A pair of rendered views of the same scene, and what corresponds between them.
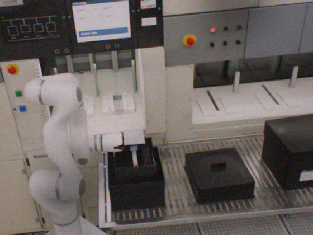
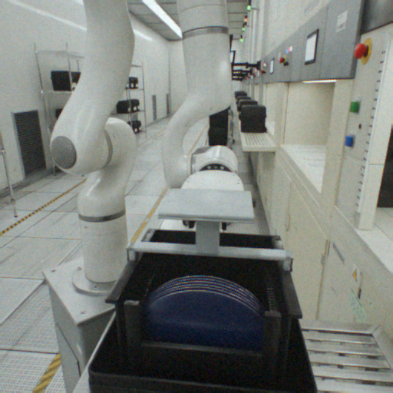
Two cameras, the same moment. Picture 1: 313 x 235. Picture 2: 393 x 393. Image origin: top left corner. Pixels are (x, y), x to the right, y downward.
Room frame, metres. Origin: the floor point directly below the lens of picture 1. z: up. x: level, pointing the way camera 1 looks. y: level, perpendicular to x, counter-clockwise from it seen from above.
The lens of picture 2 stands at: (1.50, -0.45, 1.26)
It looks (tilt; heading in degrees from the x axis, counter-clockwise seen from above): 19 degrees down; 97
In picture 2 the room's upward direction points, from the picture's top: straight up
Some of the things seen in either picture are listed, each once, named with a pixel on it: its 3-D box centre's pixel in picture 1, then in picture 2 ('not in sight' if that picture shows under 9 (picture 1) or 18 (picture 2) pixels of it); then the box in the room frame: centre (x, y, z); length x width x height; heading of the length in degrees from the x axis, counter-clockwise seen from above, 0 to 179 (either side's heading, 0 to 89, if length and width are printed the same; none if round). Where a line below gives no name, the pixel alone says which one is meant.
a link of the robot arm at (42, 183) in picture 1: (53, 194); (106, 165); (1.17, 0.33, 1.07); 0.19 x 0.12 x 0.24; 74
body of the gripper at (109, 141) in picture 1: (111, 141); (213, 190); (1.47, 0.08, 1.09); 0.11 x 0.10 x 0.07; 90
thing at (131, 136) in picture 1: (134, 161); (207, 295); (1.47, -0.03, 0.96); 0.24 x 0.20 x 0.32; 0
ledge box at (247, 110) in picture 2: not in sight; (252, 118); (1.67, 3.05, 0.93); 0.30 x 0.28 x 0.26; 88
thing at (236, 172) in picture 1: (218, 172); not in sight; (1.48, -0.47, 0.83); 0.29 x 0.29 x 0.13; 4
